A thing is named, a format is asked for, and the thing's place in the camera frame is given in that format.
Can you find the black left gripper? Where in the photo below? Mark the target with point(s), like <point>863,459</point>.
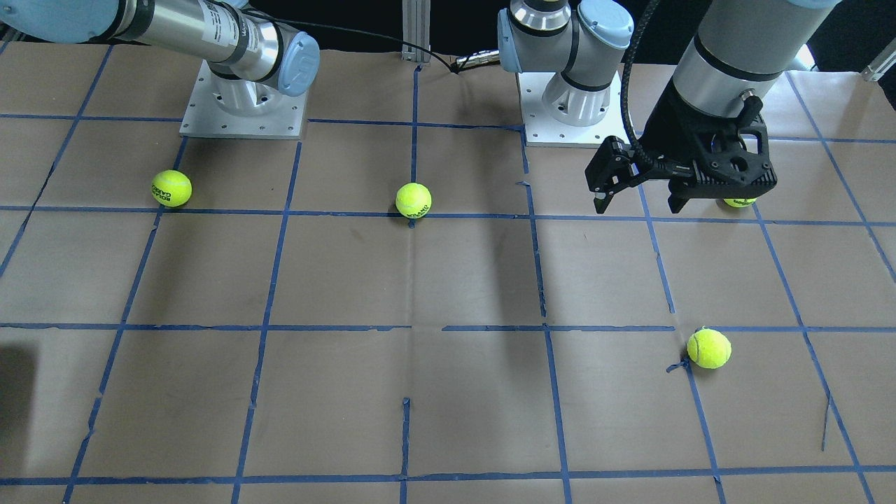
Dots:
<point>665,135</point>

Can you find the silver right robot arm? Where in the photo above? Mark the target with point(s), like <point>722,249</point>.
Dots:
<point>238,43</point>

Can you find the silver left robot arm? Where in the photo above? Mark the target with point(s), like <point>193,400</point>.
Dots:
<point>739,49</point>

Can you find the yellow tennis ball under gripper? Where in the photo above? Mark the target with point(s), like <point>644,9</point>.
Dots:
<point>739,203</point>

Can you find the yellow tennis ball near tape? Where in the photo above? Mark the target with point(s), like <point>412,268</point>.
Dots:
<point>708,348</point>

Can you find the yellow tennis ball centre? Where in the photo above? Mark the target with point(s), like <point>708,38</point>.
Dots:
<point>413,200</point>

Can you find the yellow tennis ball far side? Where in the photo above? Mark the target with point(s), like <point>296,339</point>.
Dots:
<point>171,188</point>

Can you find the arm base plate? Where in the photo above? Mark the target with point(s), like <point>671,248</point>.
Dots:
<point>220,108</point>
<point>570,129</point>

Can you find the aluminium frame post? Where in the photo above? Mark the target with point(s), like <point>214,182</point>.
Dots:
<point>415,24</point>

